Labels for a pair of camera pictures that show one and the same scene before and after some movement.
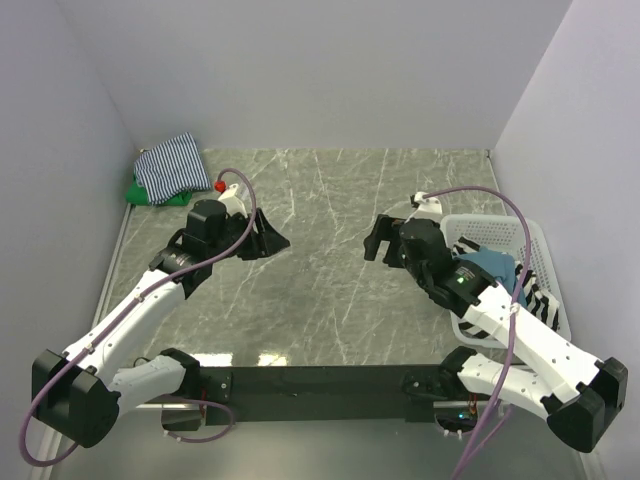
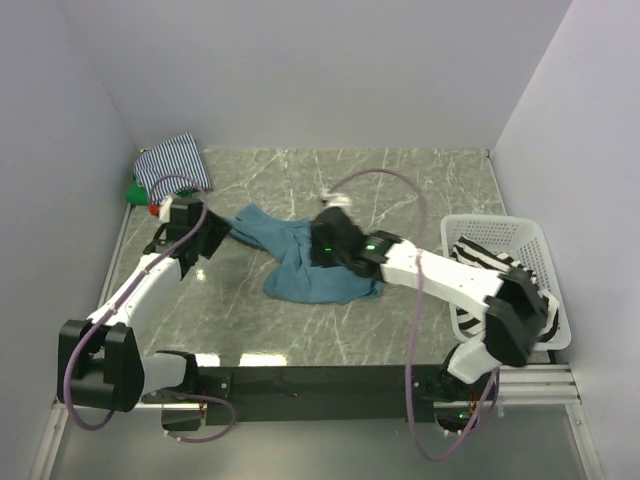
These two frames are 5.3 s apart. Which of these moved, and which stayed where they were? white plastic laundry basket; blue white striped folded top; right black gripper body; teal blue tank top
Moved: teal blue tank top; right black gripper body
Stayed: white plastic laundry basket; blue white striped folded top
